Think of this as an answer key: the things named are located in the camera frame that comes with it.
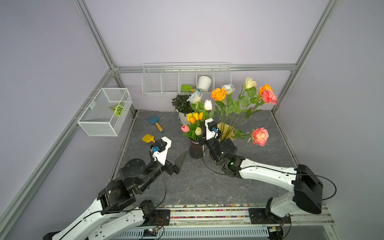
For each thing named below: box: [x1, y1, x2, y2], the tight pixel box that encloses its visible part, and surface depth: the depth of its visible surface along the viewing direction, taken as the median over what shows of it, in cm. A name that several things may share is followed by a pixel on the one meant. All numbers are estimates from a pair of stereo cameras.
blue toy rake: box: [147, 113, 165, 134], surface depth 117 cm
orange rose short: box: [211, 88, 227, 139], surface depth 76 cm
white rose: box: [222, 83, 236, 95], surface depth 77 cm
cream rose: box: [231, 77, 257, 136], surface depth 75 cm
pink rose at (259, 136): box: [234, 127, 270, 146], surface depth 62 cm
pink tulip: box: [180, 124, 196, 138], surface depth 73 cm
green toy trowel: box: [180, 84, 197, 93], surface depth 102 cm
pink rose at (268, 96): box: [240, 89, 278, 132], surface depth 65 cm
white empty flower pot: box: [198, 75, 212, 92], surface depth 95 cm
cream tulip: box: [195, 127, 203, 136], surface depth 71 cm
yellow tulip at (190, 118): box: [186, 112, 195, 124], surface depth 77 cm
